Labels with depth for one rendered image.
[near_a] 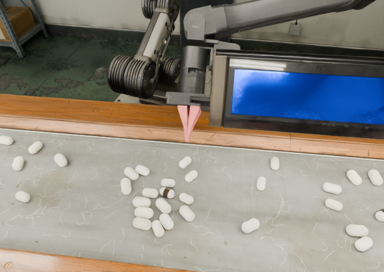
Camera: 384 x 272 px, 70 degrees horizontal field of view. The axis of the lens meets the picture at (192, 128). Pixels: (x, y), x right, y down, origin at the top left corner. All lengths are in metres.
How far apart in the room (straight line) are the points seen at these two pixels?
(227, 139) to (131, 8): 2.16
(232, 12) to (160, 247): 0.49
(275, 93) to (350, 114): 0.08
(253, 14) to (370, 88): 0.38
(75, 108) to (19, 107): 0.15
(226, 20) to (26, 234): 0.58
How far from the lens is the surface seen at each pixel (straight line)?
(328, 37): 2.69
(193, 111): 0.57
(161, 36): 0.98
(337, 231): 0.63
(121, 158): 0.68
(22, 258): 0.59
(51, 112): 0.83
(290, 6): 0.67
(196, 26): 0.61
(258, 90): 0.29
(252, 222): 0.56
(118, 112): 0.77
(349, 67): 0.31
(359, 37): 2.76
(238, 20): 0.63
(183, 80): 0.59
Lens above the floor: 1.25
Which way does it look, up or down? 44 degrees down
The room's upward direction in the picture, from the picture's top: straight up
